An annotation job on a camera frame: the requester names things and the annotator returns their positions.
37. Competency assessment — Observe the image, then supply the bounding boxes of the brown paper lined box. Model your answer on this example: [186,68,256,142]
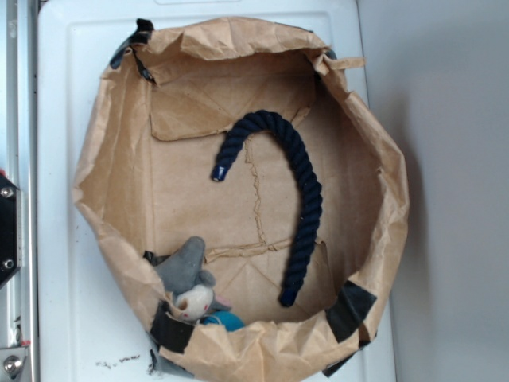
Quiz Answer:
[72,17,410,381]

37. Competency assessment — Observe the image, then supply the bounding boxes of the grey plush mouse toy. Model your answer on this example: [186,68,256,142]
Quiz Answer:
[155,236,231,323]

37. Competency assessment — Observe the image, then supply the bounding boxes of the black bracket with screws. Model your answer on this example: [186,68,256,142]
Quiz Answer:
[0,169,21,288]

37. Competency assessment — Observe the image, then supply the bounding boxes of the metal rail frame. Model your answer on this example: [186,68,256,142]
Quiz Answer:
[1,1,40,381]

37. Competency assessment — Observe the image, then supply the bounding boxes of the dark blue twisted rope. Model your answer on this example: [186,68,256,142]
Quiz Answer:
[210,111,324,308]

